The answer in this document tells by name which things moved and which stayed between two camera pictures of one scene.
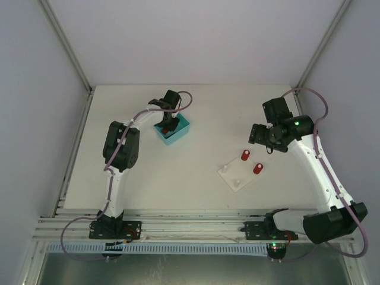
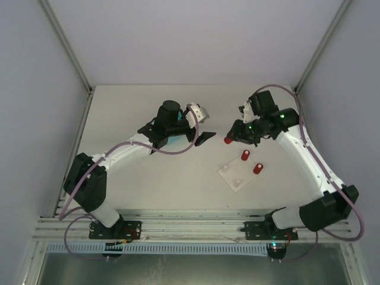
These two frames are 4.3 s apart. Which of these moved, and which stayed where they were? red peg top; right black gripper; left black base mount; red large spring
Moved: right black gripper
Stayed: red large spring; red peg top; left black base mount
